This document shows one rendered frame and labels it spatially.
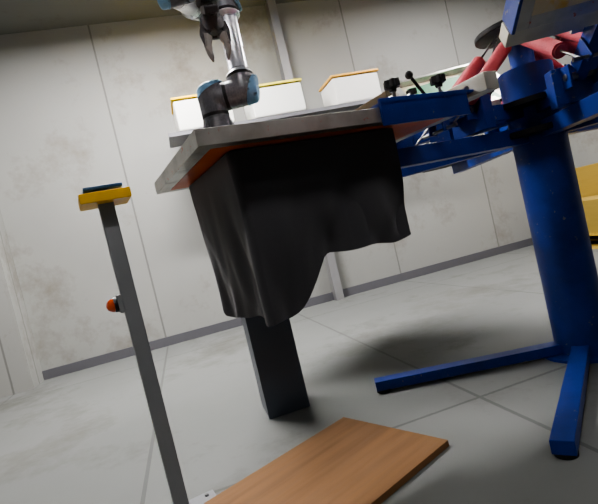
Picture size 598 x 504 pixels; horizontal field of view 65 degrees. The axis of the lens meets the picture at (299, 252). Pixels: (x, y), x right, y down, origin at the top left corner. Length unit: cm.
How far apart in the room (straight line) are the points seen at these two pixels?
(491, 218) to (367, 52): 220
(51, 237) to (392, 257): 320
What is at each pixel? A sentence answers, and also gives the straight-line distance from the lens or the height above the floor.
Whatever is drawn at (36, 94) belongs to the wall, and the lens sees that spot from 487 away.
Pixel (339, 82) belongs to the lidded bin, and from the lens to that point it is 432.
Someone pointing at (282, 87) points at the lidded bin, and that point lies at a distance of 416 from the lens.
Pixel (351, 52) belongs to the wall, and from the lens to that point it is 523.
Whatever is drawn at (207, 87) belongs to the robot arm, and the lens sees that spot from 211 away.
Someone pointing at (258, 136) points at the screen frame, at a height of 96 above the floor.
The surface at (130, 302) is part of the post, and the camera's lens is 138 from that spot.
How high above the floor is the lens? 73
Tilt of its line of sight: 2 degrees down
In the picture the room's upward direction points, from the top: 13 degrees counter-clockwise
